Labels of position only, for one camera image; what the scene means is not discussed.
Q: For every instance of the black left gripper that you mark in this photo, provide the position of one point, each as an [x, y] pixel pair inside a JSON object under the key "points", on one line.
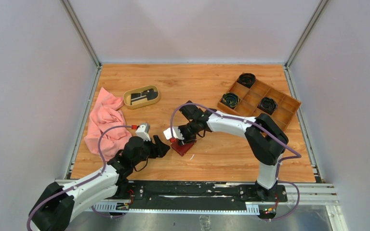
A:
{"points": [[158, 149]]}

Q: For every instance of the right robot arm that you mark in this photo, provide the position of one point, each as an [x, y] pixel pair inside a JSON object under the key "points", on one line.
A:
{"points": [[266, 139]]}

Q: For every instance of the wooden compartment organizer tray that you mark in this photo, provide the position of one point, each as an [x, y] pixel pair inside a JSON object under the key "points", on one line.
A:
{"points": [[287, 106]]}

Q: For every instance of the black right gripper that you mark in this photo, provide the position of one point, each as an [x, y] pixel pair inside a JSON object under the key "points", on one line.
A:
{"points": [[186, 140]]}

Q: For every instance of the aluminium frame rail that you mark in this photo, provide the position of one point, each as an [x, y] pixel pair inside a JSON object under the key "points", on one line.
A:
{"points": [[301, 194]]}

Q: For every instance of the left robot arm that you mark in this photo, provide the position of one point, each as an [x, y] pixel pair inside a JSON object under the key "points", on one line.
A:
{"points": [[59, 204]]}

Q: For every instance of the black tape roll left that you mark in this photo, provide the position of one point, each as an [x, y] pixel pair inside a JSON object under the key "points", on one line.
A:
{"points": [[230, 99]]}

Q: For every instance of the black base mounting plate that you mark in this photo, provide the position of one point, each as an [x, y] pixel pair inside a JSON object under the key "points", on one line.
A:
{"points": [[196, 195]]}

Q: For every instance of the black tape roll right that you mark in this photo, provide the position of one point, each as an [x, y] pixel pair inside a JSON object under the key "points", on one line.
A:
{"points": [[267, 105]]}

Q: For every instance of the red leather card holder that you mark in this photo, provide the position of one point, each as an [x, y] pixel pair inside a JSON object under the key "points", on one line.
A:
{"points": [[181, 148]]}

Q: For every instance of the pink cloth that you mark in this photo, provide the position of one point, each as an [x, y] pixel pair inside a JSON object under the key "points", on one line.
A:
{"points": [[106, 127]]}

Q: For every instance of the black tape roll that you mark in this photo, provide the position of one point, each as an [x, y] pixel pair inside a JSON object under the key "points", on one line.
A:
{"points": [[230, 99], [246, 79], [267, 105]]}

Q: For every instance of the black tape roll top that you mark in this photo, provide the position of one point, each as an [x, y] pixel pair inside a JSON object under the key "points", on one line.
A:
{"points": [[246, 79]]}

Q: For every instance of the oval wooden tray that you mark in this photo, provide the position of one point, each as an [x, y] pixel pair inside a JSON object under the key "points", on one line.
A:
{"points": [[141, 103]]}

